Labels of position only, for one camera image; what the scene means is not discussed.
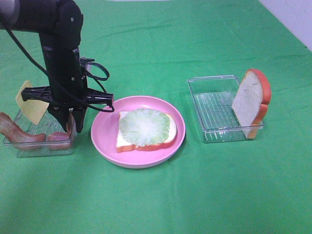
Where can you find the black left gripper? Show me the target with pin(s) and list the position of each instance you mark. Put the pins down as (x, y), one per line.
(60, 100)

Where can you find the bacon strip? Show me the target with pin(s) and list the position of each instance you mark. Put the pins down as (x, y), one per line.
(61, 140)
(15, 134)

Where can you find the toast bread slice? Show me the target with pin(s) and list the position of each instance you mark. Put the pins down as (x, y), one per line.
(251, 102)
(122, 143)

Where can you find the green lettuce leaf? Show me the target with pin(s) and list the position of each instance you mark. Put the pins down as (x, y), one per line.
(145, 126)

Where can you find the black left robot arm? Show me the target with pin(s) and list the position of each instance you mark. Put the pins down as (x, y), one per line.
(58, 24)

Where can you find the clear left ingredient tray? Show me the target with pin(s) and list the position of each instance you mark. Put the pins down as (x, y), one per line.
(47, 125)

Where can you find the yellow cheese slice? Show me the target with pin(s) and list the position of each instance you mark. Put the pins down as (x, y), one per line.
(34, 110)

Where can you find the pink round plate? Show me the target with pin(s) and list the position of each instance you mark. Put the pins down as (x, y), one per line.
(105, 128)

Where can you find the clear right bread tray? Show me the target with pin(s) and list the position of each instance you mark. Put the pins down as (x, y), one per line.
(212, 101)

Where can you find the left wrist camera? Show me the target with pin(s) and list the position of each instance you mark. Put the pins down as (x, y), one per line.
(86, 63)

